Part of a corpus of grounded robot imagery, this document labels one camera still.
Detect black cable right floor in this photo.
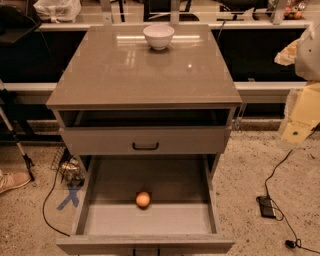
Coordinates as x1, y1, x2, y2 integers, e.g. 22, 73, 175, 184
264, 126, 320, 254

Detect white ceramic bowl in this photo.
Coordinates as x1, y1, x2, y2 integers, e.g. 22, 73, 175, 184
143, 24, 175, 50

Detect black cable floor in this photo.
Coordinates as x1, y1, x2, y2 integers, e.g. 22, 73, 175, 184
41, 163, 72, 238
264, 126, 320, 254

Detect black drawer handle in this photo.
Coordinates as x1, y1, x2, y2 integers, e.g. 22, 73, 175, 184
132, 142, 159, 151

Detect wire basket with items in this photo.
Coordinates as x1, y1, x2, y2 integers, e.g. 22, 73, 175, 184
50, 147, 85, 182

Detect black power adapter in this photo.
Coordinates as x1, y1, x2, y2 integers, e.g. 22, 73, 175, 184
256, 196, 276, 219

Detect fruits on background shelf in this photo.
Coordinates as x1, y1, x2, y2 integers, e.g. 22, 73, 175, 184
284, 0, 307, 20

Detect grey drawer cabinet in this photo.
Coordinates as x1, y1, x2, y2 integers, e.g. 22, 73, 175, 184
47, 24, 241, 169

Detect tripod leg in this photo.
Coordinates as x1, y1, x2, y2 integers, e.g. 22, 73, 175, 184
0, 80, 35, 181

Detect beige shoe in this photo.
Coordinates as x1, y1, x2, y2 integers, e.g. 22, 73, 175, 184
0, 170, 31, 194

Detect blue tape cross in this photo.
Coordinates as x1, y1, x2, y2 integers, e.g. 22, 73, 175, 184
57, 180, 84, 210

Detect white plastic bag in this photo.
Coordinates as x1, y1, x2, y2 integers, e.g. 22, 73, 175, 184
34, 0, 81, 23

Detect orange fruit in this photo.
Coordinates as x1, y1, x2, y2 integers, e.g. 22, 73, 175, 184
136, 192, 151, 208

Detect black cable left floor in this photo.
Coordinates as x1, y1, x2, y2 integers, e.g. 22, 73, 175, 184
41, 163, 72, 238

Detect open grey drawer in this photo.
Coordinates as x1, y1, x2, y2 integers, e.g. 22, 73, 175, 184
57, 155, 234, 256

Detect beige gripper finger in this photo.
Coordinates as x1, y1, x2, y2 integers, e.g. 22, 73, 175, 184
274, 40, 299, 66

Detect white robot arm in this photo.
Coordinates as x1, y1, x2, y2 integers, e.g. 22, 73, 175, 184
274, 23, 320, 82

